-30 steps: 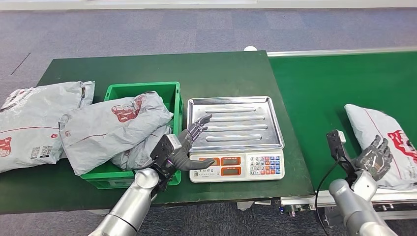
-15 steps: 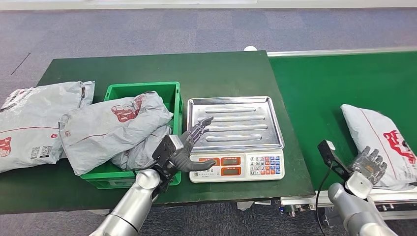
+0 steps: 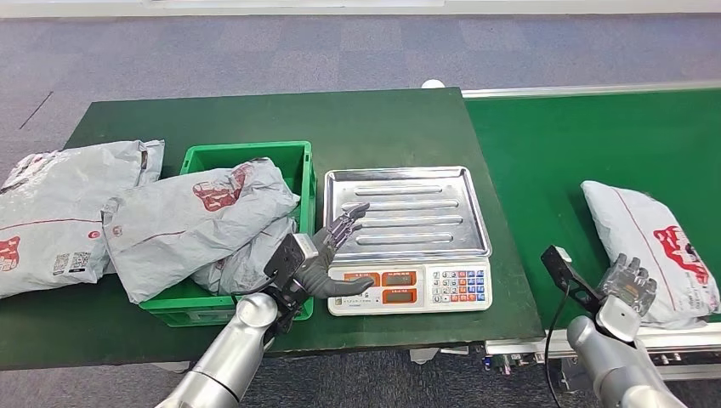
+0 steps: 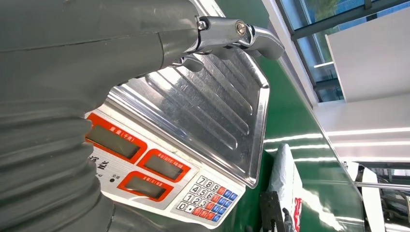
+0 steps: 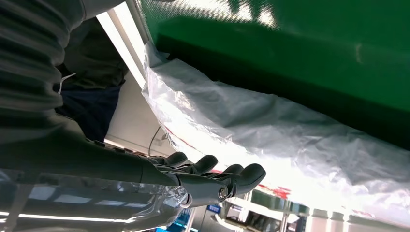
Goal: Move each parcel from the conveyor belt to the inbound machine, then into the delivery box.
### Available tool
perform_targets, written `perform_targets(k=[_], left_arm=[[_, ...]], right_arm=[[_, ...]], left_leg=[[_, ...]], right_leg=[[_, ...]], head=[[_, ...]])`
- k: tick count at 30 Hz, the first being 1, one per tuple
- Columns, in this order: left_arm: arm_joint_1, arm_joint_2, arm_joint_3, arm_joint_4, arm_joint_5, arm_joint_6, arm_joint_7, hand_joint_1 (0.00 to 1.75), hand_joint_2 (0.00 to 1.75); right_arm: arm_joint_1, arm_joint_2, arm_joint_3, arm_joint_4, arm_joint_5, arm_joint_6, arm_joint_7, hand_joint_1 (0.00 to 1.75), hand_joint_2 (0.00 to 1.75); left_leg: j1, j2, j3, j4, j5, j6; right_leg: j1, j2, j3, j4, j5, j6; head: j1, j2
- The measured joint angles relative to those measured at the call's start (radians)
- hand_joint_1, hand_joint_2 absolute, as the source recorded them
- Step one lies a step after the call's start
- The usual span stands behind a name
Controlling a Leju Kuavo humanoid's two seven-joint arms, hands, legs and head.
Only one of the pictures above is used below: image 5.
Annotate thin black cable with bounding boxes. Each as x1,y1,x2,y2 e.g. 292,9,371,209
148,126,161,158

